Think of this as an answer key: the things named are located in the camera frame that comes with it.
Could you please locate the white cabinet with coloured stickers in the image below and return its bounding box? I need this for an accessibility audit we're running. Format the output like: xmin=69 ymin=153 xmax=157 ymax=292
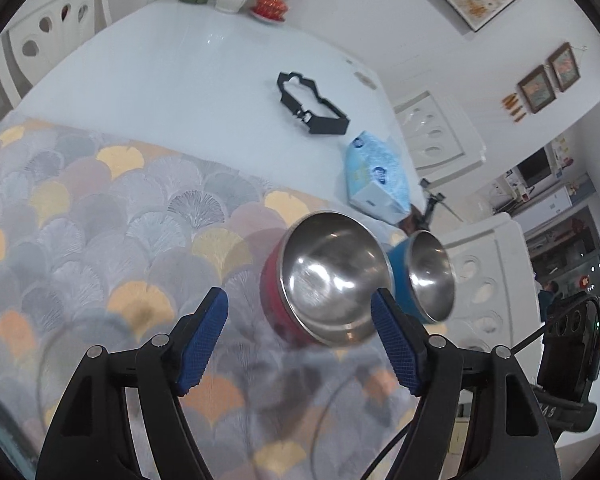
xmin=552 ymin=135 xmax=578 ymax=168

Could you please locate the small black tripod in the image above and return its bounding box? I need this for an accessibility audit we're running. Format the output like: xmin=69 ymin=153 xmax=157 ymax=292
xmin=417 ymin=177 xmax=463 ymax=226

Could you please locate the light blue tissue pack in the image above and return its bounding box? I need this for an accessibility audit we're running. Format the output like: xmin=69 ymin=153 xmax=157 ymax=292
xmin=344 ymin=130 xmax=412 ymax=223

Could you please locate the grey fan pattern tablecloth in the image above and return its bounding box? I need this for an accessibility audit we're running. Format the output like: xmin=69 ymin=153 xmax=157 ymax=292
xmin=0 ymin=119 xmax=461 ymax=480

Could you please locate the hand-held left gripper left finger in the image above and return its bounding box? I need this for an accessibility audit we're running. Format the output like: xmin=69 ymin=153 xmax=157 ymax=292
xmin=36 ymin=287 xmax=229 ymax=480

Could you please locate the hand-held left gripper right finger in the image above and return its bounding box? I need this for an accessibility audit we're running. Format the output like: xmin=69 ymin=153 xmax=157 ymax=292
xmin=370 ymin=287 xmax=561 ymax=480

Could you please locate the brown wooden object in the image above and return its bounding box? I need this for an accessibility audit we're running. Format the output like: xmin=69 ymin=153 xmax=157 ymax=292
xmin=399 ymin=207 xmax=428 ymax=236

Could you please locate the red ornament on dish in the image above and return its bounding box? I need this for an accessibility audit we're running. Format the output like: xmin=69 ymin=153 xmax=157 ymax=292
xmin=250 ymin=0 xmax=288 ymax=25

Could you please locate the white microwave oven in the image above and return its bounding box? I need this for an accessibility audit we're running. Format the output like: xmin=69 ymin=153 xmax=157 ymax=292
xmin=517 ymin=147 xmax=561 ymax=186

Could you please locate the white carved chair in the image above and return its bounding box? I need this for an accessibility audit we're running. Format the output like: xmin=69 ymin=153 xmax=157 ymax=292
xmin=0 ymin=0 xmax=113 ymax=111
xmin=392 ymin=91 xmax=486 ymax=196
xmin=440 ymin=212 xmax=543 ymax=356

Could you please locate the red steel bowl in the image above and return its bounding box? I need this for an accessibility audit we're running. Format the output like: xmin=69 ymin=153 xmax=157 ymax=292
xmin=260 ymin=211 xmax=396 ymax=347

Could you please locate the black plastic frame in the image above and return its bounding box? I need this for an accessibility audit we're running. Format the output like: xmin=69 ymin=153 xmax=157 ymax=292
xmin=276 ymin=71 xmax=352 ymax=137

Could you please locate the small brown framed picture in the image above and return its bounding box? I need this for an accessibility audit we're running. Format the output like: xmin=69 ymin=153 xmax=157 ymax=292
xmin=547 ymin=42 xmax=582 ymax=92
xmin=517 ymin=65 xmax=556 ymax=113

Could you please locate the blue steel bowl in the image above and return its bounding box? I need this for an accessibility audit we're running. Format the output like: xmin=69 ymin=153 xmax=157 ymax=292
xmin=385 ymin=230 xmax=457 ymax=324

